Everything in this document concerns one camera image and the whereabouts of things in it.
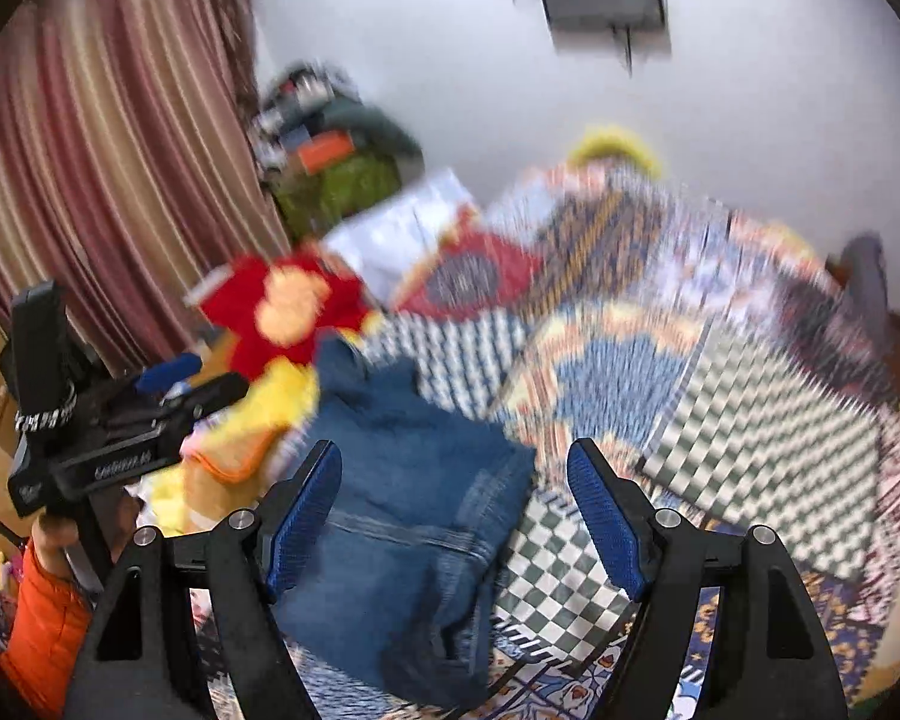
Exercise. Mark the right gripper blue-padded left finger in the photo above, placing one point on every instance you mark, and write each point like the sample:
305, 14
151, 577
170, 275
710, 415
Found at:
140, 658

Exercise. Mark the blue denim jeans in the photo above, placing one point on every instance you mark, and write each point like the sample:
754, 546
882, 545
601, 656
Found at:
400, 590

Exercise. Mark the orange sleeved left forearm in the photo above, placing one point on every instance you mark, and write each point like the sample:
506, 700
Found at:
51, 622

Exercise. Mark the person's left hand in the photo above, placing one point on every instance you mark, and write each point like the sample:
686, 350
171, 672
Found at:
52, 535

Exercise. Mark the red yellow plush toy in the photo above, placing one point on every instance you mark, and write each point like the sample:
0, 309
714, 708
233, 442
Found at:
278, 309

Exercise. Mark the striped maroon curtain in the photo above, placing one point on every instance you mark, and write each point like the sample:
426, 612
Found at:
125, 170

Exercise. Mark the patchwork patterned bedspread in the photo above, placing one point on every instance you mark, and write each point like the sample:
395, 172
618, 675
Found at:
713, 360

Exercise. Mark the dark blue bag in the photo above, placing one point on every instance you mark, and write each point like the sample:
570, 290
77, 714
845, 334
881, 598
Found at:
867, 286

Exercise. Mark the white light-blue cloth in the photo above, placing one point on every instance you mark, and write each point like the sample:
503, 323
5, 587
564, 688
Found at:
384, 243

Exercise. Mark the orange box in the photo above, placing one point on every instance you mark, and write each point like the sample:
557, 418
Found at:
326, 149

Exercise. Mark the grey green cushion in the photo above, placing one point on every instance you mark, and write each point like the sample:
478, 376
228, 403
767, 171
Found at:
373, 126

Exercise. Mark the yellow pillow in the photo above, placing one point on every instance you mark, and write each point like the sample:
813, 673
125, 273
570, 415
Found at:
610, 142

